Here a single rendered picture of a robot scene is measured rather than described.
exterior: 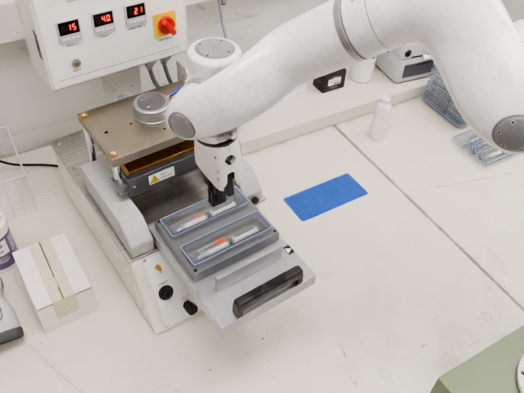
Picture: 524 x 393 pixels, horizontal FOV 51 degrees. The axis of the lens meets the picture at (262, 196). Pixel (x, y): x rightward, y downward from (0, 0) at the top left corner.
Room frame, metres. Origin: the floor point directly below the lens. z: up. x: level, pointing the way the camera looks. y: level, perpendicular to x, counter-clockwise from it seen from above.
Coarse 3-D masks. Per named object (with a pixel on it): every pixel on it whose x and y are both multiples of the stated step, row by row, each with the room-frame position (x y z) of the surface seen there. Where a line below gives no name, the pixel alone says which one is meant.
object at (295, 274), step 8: (288, 272) 0.64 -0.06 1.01; (296, 272) 0.64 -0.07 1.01; (272, 280) 0.62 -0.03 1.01; (280, 280) 0.62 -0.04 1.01; (288, 280) 0.62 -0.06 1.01; (296, 280) 0.64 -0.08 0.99; (256, 288) 0.60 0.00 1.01; (264, 288) 0.60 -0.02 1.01; (272, 288) 0.60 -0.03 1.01; (280, 288) 0.61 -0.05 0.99; (240, 296) 0.58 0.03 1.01; (248, 296) 0.58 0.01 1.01; (256, 296) 0.58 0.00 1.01; (264, 296) 0.59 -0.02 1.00; (232, 304) 0.57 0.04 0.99; (240, 304) 0.56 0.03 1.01; (248, 304) 0.57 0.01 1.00; (240, 312) 0.56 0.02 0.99
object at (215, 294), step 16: (160, 240) 0.73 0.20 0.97; (256, 256) 0.67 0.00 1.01; (272, 256) 0.69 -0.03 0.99; (288, 256) 0.71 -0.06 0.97; (176, 272) 0.67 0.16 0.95; (224, 272) 0.63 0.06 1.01; (240, 272) 0.64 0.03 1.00; (256, 272) 0.66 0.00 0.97; (272, 272) 0.67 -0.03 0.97; (304, 272) 0.67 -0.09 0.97; (192, 288) 0.62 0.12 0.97; (208, 288) 0.62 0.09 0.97; (224, 288) 0.62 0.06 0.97; (240, 288) 0.63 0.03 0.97; (288, 288) 0.63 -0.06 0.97; (304, 288) 0.65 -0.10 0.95; (208, 304) 0.58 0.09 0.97; (224, 304) 0.59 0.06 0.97; (256, 304) 0.59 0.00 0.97; (272, 304) 0.60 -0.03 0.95; (224, 320) 0.55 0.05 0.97; (240, 320) 0.56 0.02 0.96
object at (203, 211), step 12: (240, 192) 0.85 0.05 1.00; (204, 204) 0.81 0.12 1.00; (228, 204) 0.81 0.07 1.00; (240, 204) 0.81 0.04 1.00; (168, 216) 0.77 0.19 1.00; (180, 216) 0.77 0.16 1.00; (192, 216) 0.77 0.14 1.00; (204, 216) 0.77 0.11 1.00; (216, 216) 0.78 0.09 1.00; (168, 228) 0.73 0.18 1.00; (180, 228) 0.73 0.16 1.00
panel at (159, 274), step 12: (156, 252) 0.73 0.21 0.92; (144, 264) 0.71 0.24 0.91; (156, 264) 0.72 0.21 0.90; (168, 264) 0.73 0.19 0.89; (156, 276) 0.71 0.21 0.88; (168, 276) 0.72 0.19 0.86; (156, 288) 0.69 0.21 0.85; (180, 288) 0.72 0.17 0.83; (156, 300) 0.68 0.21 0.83; (168, 300) 0.69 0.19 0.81; (180, 300) 0.70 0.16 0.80; (192, 300) 0.71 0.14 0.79; (168, 312) 0.68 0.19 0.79; (180, 312) 0.69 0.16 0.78; (168, 324) 0.66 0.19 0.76
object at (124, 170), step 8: (176, 144) 0.93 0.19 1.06; (184, 144) 0.93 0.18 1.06; (192, 144) 0.93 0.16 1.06; (160, 152) 0.90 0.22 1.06; (168, 152) 0.90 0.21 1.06; (176, 152) 0.90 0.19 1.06; (184, 152) 0.91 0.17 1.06; (136, 160) 0.87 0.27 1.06; (144, 160) 0.87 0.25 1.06; (152, 160) 0.87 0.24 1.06; (160, 160) 0.88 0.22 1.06; (120, 168) 0.87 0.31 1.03; (128, 168) 0.84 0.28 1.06; (136, 168) 0.84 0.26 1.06; (144, 168) 0.85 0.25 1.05
